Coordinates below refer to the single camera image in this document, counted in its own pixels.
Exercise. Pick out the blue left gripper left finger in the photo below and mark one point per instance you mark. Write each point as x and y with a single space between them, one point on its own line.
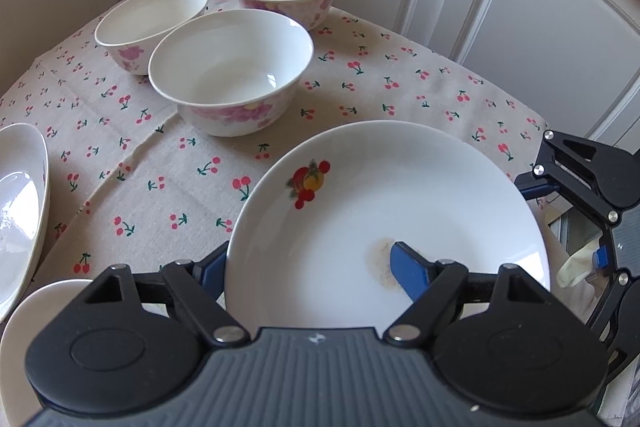
210 271

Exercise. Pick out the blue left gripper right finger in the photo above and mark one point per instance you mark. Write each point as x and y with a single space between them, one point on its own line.
412 272

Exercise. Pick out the large white fruit plate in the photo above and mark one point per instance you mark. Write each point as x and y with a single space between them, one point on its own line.
311 248

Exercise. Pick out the white pink floral bowl front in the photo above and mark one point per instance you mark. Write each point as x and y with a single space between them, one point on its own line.
232 73

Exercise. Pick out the cherry print tablecloth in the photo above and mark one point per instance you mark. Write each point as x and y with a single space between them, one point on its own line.
131 181

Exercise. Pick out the white pink floral bowl left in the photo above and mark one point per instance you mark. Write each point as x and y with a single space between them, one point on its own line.
132 30

